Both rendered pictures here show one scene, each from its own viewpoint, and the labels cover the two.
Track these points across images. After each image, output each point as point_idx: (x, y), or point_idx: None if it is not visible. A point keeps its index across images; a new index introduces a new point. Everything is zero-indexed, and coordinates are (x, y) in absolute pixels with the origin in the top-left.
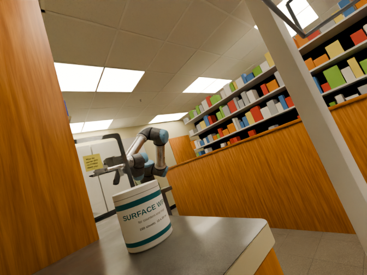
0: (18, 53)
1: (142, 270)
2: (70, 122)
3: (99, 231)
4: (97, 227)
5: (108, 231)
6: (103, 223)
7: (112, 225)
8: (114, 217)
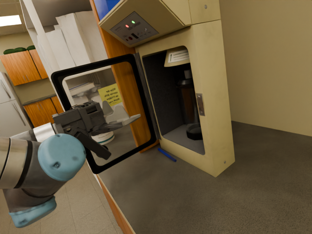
0: None
1: None
2: (104, 19)
3: (148, 166)
4: (166, 186)
5: (134, 160)
6: (163, 198)
7: (134, 172)
8: (147, 213)
